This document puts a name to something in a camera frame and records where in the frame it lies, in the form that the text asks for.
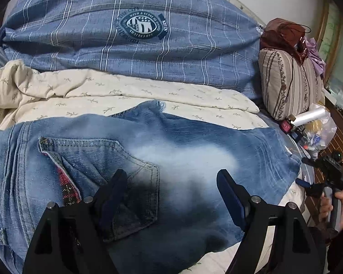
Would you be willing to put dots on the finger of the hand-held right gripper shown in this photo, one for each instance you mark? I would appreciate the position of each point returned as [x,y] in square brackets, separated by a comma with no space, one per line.
[310,161]
[305,185]

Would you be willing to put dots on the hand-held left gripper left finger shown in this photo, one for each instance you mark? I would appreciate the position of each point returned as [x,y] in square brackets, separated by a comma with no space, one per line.
[113,202]

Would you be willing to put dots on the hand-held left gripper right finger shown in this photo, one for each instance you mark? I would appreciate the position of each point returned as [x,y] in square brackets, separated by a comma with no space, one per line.
[231,197]

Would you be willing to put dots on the blue denim pants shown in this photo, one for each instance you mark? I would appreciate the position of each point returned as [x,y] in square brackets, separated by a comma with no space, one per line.
[174,154]

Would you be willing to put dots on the person's right forearm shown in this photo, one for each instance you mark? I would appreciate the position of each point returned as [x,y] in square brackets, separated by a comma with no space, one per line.
[337,251]

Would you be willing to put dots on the person's right hand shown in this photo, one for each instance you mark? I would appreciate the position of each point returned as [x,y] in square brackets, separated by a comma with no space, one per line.
[325,208]

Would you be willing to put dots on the clear plastic bag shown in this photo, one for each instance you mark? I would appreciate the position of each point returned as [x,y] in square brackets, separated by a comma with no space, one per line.
[323,137]

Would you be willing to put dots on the wooden brick-pattern headboard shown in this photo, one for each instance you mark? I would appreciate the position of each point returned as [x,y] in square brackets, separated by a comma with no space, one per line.
[340,142]

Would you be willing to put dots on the small red box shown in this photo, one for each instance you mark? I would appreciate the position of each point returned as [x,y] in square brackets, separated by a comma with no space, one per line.
[287,126]

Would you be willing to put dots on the clear plastic film roll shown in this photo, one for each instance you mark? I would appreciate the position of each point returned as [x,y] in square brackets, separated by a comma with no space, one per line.
[308,115]

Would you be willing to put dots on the striped beige pillow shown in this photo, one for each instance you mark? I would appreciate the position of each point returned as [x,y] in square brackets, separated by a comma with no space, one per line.
[285,85]

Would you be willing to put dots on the purple cloth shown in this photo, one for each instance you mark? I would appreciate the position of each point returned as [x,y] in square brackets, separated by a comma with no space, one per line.
[314,54]

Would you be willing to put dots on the bamboo-print glass door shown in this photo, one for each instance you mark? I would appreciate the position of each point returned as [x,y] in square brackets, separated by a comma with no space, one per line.
[341,51]

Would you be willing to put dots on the cream leaf-print blanket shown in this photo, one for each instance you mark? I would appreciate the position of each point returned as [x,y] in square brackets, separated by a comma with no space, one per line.
[74,91]

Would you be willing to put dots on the brown cloth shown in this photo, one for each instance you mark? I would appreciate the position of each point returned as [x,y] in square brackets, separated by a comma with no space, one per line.
[277,34]

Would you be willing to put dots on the blue plaid quilt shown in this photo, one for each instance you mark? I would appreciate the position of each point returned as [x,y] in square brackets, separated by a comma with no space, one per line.
[103,48]

